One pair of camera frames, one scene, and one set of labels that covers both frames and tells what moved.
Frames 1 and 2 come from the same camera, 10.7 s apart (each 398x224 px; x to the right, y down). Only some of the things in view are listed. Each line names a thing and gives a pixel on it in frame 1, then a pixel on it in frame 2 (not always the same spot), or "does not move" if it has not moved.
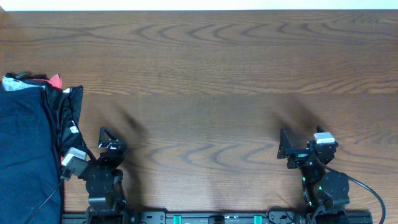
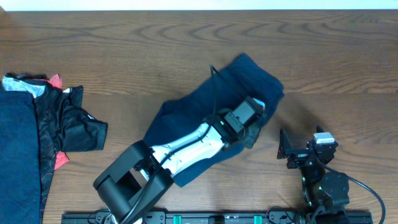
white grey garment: [12, 84] does not move
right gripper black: [299, 156] does not move
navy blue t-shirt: [29, 169] -> [241, 78]
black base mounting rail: [215, 217] does not move
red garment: [55, 81] does not move
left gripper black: [117, 158] -> [254, 139]
